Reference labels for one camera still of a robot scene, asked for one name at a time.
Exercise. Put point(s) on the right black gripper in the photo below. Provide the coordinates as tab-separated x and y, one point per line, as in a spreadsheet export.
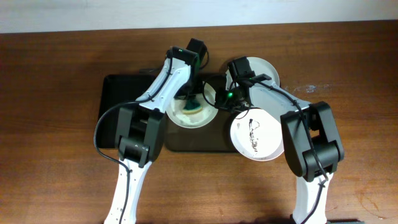
222	101

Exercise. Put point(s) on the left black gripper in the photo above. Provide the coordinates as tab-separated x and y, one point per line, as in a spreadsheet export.
185	93

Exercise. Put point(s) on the green and yellow sponge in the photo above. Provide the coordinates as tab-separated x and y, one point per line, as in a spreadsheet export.
192	106

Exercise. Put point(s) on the white plate with black smear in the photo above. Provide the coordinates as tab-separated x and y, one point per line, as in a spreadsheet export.
257	135

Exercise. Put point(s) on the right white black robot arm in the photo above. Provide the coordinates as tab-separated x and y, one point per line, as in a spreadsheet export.
312	145

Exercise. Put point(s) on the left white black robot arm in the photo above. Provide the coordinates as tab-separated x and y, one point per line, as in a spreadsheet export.
141	126

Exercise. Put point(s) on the large clear brown tray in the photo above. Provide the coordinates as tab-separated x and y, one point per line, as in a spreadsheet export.
214	136

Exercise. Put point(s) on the small black tray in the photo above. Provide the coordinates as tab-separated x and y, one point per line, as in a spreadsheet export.
118	89

